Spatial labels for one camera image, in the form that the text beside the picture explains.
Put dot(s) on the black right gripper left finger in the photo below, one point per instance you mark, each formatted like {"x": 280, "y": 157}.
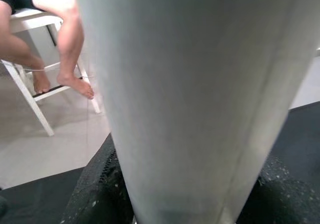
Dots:
{"x": 100, "y": 199}

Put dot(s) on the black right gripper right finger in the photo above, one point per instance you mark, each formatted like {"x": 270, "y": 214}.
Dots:
{"x": 282, "y": 199}

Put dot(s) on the white plastic table leg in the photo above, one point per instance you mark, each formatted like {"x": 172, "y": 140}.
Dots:
{"x": 187, "y": 96}

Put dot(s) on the black tablecloth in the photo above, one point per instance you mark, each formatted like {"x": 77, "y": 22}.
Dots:
{"x": 37, "y": 201}

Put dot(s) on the person bare leg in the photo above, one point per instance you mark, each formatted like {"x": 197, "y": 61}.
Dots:
{"x": 70, "y": 41}
{"x": 15, "y": 46}

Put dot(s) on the white wooden stool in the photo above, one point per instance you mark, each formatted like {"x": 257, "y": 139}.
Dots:
{"x": 30, "y": 21}

